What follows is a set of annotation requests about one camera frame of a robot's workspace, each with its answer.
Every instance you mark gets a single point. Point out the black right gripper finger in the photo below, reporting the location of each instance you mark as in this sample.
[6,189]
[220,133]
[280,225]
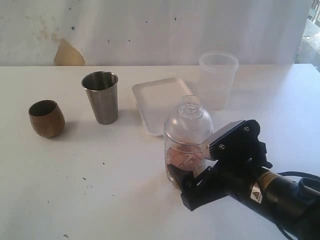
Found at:
[184,178]

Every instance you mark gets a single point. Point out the stainless steel tumbler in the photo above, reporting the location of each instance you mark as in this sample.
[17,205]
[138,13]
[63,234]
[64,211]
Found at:
[102,92]

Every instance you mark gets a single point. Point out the clear dome shaker lid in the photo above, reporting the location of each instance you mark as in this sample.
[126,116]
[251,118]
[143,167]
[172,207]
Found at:
[188,123]

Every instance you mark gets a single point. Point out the translucent plastic container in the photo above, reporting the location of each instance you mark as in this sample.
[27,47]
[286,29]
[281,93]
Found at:
[217,71]

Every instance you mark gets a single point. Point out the white rectangular tray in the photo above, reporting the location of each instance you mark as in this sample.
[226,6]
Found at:
[156,99]

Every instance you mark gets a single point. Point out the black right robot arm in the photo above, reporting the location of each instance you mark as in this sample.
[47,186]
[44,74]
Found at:
[290,200]

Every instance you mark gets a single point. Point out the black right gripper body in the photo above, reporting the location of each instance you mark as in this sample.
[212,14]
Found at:
[241,160]

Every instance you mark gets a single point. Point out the brown wooden cup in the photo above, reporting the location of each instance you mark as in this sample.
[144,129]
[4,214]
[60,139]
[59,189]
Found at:
[46,118]

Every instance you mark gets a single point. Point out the clear shaker cup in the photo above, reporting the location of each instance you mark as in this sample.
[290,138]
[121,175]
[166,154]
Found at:
[168,142]

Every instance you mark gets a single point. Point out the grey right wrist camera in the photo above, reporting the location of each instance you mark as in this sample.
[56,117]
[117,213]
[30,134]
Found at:
[218,138]

